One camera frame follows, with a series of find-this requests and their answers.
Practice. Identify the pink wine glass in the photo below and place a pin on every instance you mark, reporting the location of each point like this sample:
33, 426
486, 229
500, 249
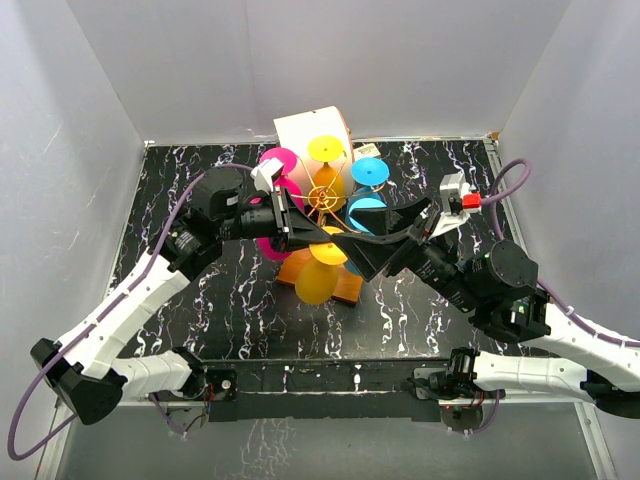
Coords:
290, 160
268, 251

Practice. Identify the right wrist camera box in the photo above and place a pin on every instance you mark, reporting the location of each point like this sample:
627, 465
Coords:
459, 202

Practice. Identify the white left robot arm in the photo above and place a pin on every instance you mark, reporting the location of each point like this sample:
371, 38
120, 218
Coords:
84, 366

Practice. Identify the blue wine glass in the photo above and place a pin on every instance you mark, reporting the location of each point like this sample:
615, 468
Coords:
370, 172
364, 214

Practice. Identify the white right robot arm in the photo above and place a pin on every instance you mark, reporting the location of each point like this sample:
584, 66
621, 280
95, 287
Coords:
504, 299

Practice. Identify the small white tag box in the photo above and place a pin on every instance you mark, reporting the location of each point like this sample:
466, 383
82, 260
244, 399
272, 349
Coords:
366, 151

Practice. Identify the orange wine glass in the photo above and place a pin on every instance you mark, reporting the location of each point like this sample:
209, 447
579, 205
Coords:
318, 278
328, 190

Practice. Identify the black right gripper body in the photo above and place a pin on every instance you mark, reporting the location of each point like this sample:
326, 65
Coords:
430, 257

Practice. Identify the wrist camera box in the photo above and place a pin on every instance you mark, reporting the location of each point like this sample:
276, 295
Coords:
266, 173
459, 202

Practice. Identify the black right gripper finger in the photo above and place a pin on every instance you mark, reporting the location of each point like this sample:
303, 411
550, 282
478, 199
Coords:
375, 255
405, 218

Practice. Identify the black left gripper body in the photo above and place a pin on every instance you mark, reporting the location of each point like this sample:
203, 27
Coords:
268, 220

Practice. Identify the white cylindrical container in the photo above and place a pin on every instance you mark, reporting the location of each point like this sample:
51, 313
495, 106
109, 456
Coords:
296, 131

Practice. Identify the gold wire wine glass rack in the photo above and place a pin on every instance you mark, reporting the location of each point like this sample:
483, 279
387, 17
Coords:
350, 282

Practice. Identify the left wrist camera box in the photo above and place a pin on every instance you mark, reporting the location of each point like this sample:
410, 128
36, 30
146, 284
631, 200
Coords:
266, 173

